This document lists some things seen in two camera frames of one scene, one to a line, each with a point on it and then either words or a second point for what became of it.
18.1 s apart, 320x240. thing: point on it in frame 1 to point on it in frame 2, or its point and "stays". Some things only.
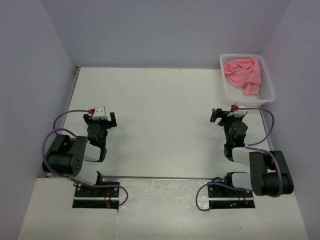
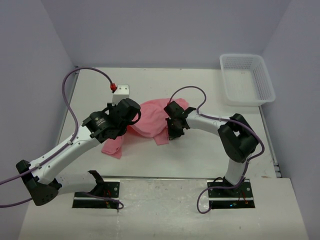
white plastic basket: [236, 96] stays
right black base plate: [221, 196] stays
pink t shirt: [245, 73] to [153, 122]
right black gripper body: [226, 122] to [174, 131]
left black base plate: [96, 197] stays
